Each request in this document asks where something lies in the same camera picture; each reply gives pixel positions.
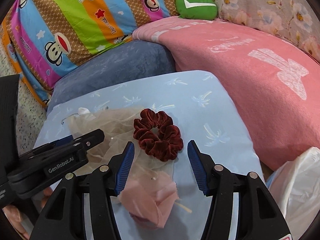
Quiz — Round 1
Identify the grey floral quilt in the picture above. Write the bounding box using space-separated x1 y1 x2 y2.
214 0 319 60

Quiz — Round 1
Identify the green check mark plush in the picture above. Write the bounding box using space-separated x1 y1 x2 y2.
176 0 218 20

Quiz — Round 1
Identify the pink satin ribbon bow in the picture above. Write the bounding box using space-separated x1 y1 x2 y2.
118 171 178 229

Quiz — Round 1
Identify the beige tulle fabric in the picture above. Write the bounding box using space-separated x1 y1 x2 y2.
66 107 174 179

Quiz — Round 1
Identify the white cloth glove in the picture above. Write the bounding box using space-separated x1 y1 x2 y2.
78 107 91 115

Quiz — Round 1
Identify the dark red velvet scrunchie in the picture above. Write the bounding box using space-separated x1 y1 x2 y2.
133 108 183 162

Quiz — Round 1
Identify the white lined trash bin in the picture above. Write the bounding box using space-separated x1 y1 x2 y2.
266 147 319 239

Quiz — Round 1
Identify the person's left hand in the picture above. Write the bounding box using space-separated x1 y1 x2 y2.
2 187 54 240

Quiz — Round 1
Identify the dark blue pillow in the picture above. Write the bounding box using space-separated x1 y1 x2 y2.
47 40 176 113

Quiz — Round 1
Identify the colourful monkey striped quilt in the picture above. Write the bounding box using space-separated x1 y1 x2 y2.
1 0 177 107

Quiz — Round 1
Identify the pink towel blanket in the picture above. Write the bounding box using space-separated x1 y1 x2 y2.
132 16 319 170

